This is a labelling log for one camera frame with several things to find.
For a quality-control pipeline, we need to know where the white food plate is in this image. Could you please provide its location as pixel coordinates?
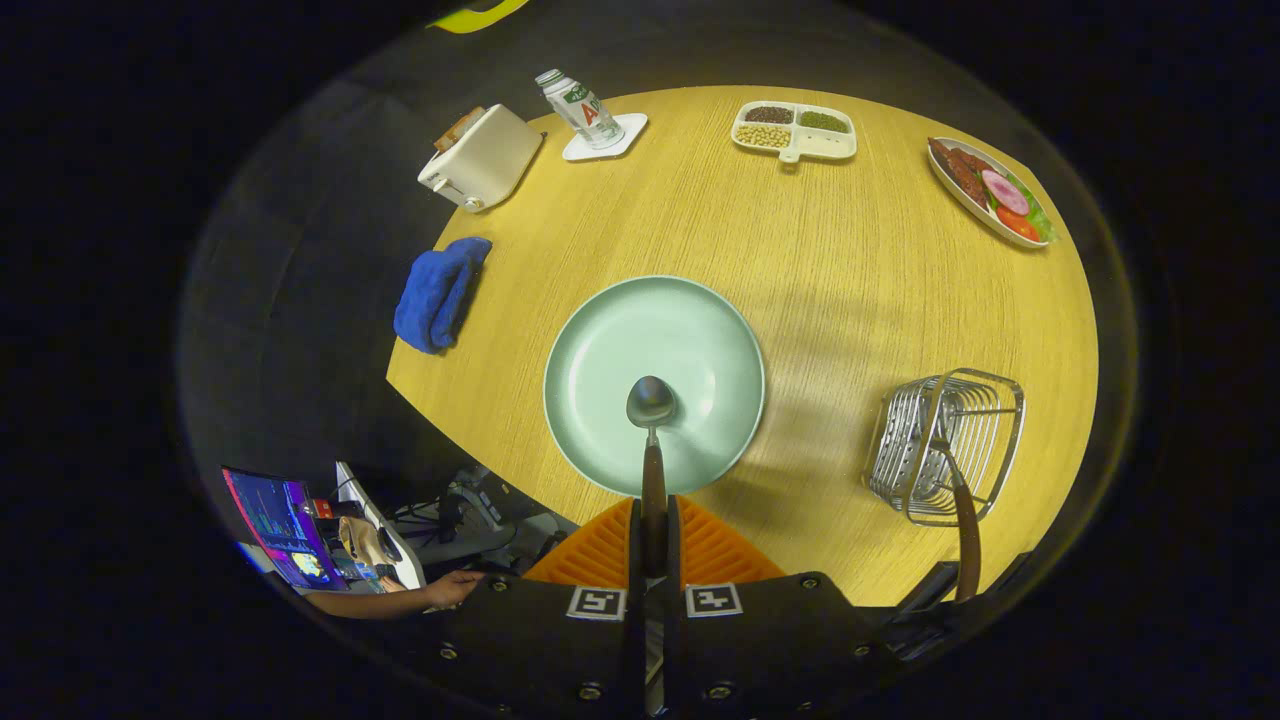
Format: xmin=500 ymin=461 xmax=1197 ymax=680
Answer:
xmin=926 ymin=137 xmax=1059 ymax=249

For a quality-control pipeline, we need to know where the green lettuce leaf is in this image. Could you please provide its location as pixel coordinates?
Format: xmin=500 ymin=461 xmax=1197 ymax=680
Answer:
xmin=1008 ymin=175 xmax=1059 ymax=241

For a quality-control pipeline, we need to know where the pale green plate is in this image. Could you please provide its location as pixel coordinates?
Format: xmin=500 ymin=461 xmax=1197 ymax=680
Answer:
xmin=543 ymin=275 xmax=768 ymax=499

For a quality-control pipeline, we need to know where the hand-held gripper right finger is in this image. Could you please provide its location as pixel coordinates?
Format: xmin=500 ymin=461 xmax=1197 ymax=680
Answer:
xmin=665 ymin=495 xmax=906 ymax=716

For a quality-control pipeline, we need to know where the white bottle green red label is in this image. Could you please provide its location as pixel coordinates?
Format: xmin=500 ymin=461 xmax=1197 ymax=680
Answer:
xmin=534 ymin=68 xmax=626 ymax=151

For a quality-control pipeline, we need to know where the brown toast slice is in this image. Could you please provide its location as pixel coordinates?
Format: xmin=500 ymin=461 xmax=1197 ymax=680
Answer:
xmin=433 ymin=106 xmax=487 ymax=153

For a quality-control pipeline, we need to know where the black rectangular object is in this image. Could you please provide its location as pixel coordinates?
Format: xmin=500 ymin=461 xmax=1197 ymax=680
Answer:
xmin=893 ymin=552 xmax=1033 ymax=661

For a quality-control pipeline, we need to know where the computer monitor with colourful display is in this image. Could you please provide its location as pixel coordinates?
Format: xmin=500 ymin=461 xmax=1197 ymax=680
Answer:
xmin=222 ymin=466 xmax=351 ymax=593

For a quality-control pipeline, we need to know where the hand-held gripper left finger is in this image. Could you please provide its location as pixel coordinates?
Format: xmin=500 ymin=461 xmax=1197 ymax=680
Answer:
xmin=430 ymin=497 xmax=646 ymax=716

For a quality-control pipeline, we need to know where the white divided dish with beans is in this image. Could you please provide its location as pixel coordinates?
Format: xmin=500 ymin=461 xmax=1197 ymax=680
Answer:
xmin=730 ymin=100 xmax=859 ymax=164

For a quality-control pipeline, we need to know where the white-edged computer screen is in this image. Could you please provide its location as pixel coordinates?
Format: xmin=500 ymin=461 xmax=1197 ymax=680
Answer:
xmin=335 ymin=460 xmax=428 ymax=591

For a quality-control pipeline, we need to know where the pink round food slice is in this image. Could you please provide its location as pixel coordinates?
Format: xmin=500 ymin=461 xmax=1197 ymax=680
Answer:
xmin=980 ymin=168 xmax=1031 ymax=216

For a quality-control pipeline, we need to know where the black backdrop cloth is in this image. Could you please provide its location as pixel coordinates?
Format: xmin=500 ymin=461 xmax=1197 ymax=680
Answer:
xmin=175 ymin=0 xmax=1141 ymax=651

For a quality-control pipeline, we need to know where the blue folded towel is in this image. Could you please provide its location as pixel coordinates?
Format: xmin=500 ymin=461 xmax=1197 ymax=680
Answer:
xmin=392 ymin=236 xmax=493 ymax=356

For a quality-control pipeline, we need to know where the dark grey equipment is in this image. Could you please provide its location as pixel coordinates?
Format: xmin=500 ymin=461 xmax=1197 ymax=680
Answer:
xmin=435 ymin=465 xmax=521 ymax=536

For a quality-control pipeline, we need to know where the metal wire basket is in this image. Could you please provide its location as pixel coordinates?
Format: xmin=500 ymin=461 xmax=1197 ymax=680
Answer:
xmin=863 ymin=368 xmax=1027 ymax=528

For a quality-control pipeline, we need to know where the white toaster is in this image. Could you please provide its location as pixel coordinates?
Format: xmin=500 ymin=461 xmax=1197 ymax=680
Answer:
xmin=417 ymin=104 xmax=546 ymax=214

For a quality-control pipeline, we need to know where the white square coaster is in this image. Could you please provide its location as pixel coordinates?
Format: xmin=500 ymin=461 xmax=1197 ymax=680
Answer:
xmin=561 ymin=112 xmax=649 ymax=163

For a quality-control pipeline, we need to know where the spoon with wooden handle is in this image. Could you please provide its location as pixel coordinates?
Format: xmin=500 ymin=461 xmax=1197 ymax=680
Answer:
xmin=626 ymin=375 xmax=678 ymax=579

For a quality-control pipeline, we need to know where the fork with wooden handle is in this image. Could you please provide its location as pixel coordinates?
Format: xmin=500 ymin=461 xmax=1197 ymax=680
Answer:
xmin=925 ymin=440 xmax=984 ymax=603

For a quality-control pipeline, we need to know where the brown grilled meat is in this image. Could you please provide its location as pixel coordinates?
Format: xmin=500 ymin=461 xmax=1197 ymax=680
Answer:
xmin=930 ymin=140 xmax=1001 ymax=206

